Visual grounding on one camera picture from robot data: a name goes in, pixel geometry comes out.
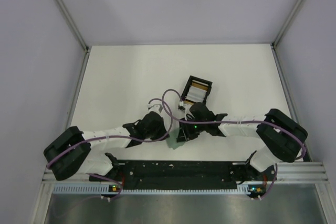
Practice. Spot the aluminium front frame rail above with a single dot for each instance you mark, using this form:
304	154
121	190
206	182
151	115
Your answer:
295	173

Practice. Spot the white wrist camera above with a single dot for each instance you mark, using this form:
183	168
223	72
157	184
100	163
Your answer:
155	106
184	106

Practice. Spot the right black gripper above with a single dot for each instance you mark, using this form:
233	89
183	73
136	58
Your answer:
185	134

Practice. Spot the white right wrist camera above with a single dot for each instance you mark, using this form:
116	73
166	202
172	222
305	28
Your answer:
184	106

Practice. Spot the left aluminium corner post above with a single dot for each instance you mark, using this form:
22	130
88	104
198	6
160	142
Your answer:
71	24

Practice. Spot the black card box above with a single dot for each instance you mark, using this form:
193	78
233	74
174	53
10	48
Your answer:
199	83

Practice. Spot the stack of white cards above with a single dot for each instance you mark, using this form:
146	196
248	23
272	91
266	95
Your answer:
196	94

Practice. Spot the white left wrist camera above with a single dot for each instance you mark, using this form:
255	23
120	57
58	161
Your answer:
155	106

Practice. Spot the aluminium corner post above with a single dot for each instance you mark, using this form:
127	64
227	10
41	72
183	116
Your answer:
288	22
71	24

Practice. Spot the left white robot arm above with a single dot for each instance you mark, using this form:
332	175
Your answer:
86	152

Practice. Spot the grey slotted cable duct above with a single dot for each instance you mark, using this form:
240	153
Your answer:
105	189

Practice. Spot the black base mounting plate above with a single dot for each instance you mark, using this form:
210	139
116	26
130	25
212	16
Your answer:
186	175

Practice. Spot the green card holder wallet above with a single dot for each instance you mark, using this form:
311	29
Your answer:
173	140

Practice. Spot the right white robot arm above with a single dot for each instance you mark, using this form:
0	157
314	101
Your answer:
283	138

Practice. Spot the right aluminium corner post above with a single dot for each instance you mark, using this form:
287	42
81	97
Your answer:
288	22

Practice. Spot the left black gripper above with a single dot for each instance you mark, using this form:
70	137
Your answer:
163	131

